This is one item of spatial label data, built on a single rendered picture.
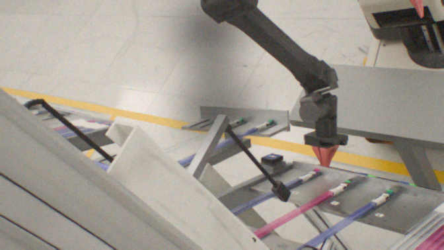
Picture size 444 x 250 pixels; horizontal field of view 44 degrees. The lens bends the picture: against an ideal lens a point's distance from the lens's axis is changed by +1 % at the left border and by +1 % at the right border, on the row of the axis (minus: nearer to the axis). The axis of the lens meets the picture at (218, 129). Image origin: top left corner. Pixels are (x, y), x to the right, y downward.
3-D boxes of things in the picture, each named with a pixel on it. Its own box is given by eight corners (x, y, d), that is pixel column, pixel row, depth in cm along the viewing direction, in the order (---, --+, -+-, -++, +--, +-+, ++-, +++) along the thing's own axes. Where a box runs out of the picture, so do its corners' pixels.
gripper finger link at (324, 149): (326, 175, 145) (326, 141, 143) (303, 170, 150) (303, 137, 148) (339, 168, 150) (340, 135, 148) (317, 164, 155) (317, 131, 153)
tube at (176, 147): (240, 122, 174) (239, 118, 174) (243, 122, 174) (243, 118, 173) (119, 171, 137) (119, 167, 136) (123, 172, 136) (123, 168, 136)
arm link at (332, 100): (341, 92, 145) (321, 90, 148) (329, 96, 139) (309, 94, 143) (340, 117, 146) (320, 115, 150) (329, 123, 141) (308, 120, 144)
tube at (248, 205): (314, 173, 149) (314, 169, 148) (319, 174, 148) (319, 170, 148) (180, 239, 113) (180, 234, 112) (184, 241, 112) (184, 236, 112)
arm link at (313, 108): (334, 66, 143) (306, 75, 148) (314, 72, 134) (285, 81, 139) (347, 110, 144) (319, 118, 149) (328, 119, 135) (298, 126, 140)
